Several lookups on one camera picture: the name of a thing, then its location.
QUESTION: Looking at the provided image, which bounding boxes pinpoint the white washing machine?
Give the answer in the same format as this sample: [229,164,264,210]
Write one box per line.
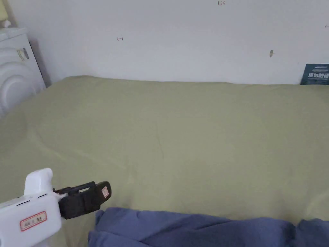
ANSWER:
[0,27,47,119]

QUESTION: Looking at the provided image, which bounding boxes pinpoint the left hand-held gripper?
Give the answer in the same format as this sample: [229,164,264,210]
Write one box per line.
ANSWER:
[0,168,111,247]

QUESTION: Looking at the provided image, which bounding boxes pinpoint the dark blue shirt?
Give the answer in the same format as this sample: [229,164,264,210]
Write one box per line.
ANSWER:
[88,207,329,247]

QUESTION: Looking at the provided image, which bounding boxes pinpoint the dark blue sign card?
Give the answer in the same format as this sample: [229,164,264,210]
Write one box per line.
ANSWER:
[300,63,329,86]

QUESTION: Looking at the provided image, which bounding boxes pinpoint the bed with pale green sheet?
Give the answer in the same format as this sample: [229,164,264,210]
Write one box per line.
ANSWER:
[0,75,329,247]

